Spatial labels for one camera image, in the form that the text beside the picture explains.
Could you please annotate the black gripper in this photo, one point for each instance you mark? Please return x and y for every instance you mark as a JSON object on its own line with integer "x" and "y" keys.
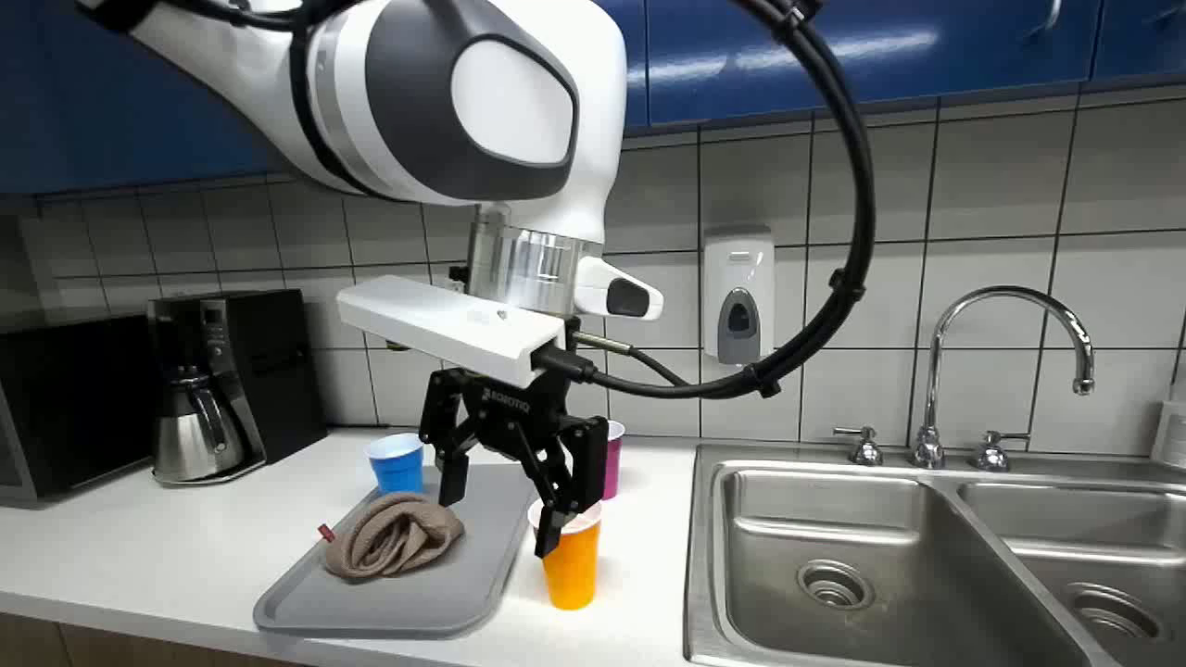
{"x": 519, "y": 409}

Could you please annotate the mauve plastic cup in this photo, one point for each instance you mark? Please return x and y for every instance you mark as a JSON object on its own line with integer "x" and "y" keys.
{"x": 615, "y": 464}

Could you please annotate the orange plastic cup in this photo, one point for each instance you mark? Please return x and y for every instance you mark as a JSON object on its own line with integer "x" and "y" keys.
{"x": 573, "y": 571}

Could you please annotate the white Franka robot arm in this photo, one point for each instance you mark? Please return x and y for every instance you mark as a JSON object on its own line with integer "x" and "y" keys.
{"x": 371, "y": 88}

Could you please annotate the blue plastic cup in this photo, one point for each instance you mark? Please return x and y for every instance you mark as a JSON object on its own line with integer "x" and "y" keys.
{"x": 399, "y": 469}

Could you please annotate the gray plastic tray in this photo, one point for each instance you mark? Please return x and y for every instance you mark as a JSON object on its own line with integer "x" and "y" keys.
{"x": 420, "y": 600}

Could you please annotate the brown crumpled cloth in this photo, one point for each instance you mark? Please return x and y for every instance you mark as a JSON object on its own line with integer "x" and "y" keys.
{"x": 392, "y": 542}

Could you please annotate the black coffee maker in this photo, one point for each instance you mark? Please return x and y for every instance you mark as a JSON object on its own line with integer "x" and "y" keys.
{"x": 273, "y": 359}

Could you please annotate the stainless steel double sink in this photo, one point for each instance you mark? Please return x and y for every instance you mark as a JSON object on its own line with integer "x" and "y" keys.
{"x": 792, "y": 542}

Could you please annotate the stainless steel coffee carafe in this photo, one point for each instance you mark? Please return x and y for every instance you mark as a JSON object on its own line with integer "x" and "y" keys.
{"x": 194, "y": 433}

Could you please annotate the black microwave oven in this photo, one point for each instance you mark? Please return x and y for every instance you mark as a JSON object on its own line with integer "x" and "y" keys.
{"x": 68, "y": 409}

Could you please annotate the chrome gooseneck faucet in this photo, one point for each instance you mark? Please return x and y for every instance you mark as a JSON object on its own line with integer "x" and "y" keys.
{"x": 943, "y": 340}

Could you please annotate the wooden lower cabinets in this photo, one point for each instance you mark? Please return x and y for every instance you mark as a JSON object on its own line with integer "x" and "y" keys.
{"x": 74, "y": 647}

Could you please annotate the blue upper cabinets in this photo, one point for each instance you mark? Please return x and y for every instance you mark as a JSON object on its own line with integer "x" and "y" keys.
{"x": 866, "y": 51}

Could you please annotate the translucent soap bottle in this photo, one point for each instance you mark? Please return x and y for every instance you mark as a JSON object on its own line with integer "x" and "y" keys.
{"x": 1171, "y": 433}

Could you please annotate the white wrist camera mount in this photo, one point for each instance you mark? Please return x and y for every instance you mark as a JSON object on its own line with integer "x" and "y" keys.
{"x": 430, "y": 325}

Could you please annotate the white wall soap dispenser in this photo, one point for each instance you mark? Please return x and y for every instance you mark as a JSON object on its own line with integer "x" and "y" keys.
{"x": 738, "y": 290}

